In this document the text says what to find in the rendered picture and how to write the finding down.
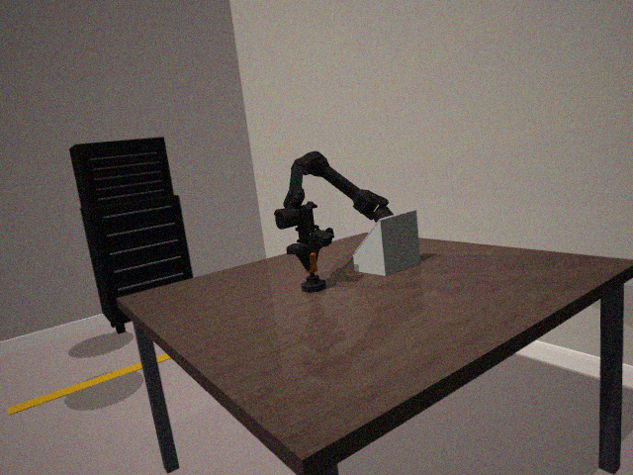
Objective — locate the orange knob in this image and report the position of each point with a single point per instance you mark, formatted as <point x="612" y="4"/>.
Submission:
<point x="313" y="263"/>

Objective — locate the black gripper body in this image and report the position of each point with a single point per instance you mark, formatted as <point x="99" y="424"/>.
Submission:
<point x="303" y="243"/>

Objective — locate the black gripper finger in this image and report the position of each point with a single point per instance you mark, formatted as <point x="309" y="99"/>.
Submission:
<point x="305" y="259"/>
<point x="315" y="249"/>

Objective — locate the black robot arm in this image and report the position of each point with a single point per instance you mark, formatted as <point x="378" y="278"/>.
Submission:
<point x="316" y="164"/>

